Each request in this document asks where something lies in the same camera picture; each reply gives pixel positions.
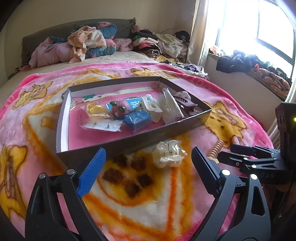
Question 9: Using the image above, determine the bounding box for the peach spiral hair clip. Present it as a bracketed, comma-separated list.
[207, 140, 224, 160]

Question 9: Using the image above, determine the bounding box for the cream pearl hair claw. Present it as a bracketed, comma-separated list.
[152, 140, 187, 169]

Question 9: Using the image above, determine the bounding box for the clear plastic packet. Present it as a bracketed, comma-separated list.
[158, 88, 185, 125]

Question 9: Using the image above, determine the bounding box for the pink fluffy pompom hair tie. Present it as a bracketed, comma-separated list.
[109, 99, 130, 120]

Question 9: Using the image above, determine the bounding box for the orange black patterned cloth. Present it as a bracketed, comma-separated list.
[251, 68, 290, 100]

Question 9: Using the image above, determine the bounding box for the black cloth on sill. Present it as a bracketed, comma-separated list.
[216, 50, 261, 74]

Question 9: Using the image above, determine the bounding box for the floral fabric scrunchie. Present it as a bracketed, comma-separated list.
[173, 91, 194, 108]

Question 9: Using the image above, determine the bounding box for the clear earring packet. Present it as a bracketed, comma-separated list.
[80, 117, 123, 132]

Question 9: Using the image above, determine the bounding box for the white bag of clothes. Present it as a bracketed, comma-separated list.
[171, 62, 208, 79]

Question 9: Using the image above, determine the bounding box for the dark cardboard tray box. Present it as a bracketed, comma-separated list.
[56, 77, 211, 167]

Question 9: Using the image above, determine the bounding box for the white bow hair clip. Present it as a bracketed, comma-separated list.
[139, 94, 163, 123]

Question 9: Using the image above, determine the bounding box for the yellow item in bag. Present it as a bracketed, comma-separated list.
[81, 102, 113, 119]

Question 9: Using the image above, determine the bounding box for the blue small box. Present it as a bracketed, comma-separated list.
[124, 109, 152, 131]

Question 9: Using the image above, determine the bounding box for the cream curtain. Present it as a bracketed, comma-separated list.
[187, 1, 217, 67]

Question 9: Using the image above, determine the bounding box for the blue printed card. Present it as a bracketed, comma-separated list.
[106, 97, 142, 113]

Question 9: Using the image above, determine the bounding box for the pile of clothes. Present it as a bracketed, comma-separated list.
[113, 24, 191, 64]

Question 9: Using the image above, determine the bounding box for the beige bed sheet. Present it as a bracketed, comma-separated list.
[1, 51, 158, 106]

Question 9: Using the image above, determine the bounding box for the pink bedding bundle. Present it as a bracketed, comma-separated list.
[29, 37, 72, 69]

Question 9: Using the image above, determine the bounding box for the orange floral cloth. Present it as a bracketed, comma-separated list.
[67, 26, 107, 63]

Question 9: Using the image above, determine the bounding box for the dark green headboard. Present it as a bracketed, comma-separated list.
[21, 18, 137, 66]

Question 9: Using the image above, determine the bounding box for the dark teal floral pillow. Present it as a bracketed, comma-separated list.
[50, 22, 117, 63]

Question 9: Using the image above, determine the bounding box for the window frame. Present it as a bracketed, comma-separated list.
[216, 1, 295, 75]

